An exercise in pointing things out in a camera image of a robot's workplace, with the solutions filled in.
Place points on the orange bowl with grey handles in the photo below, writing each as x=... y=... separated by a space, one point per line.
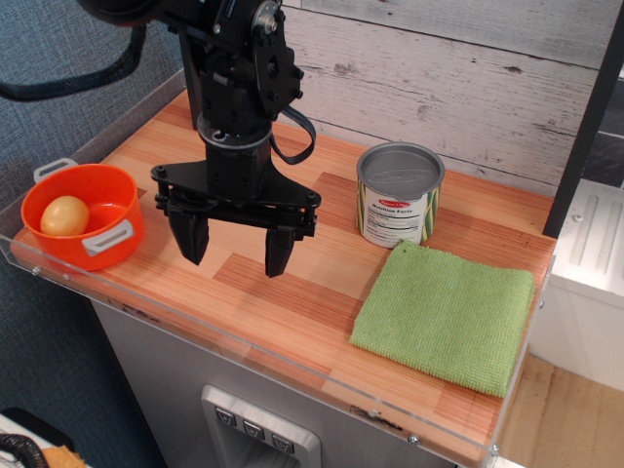
x=114 y=226

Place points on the yellow potato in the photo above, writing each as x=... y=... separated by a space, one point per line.
x=65 y=216

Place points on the silver tin can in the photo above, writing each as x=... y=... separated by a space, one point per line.
x=399 y=191

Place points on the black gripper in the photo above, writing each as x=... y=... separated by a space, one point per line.
x=236 y=182

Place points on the green folded cloth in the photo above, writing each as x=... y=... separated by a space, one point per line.
x=452 y=318

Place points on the white toy appliance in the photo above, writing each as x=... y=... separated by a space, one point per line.
x=579 y=323

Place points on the clear acrylic table guard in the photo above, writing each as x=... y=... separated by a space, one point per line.
x=294 y=328

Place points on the silver toy fridge cabinet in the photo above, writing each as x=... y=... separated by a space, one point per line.
x=206 y=410

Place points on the orange object bottom left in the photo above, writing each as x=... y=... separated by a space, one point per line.
x=62 y=457

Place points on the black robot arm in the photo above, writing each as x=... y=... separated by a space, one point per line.
x=241 y=77

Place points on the dark vertical post right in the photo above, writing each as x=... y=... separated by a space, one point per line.
x=592 y=118

